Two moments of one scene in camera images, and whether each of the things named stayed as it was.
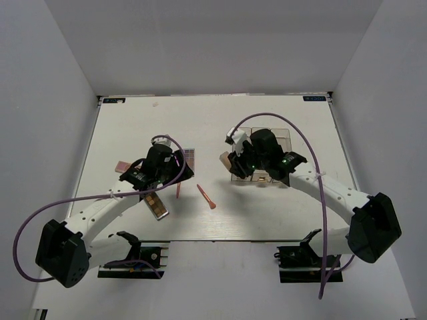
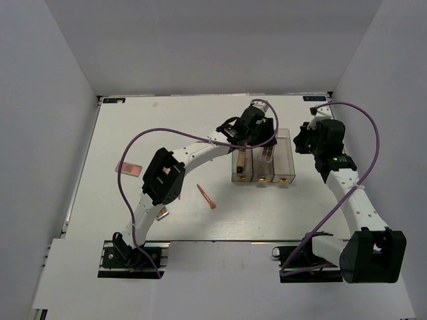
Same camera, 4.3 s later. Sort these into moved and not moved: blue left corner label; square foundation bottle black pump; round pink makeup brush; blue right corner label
Moved: square foundation bottle black pump
Not moved: blue left corner label; blue right corner label; round pink makeup brush
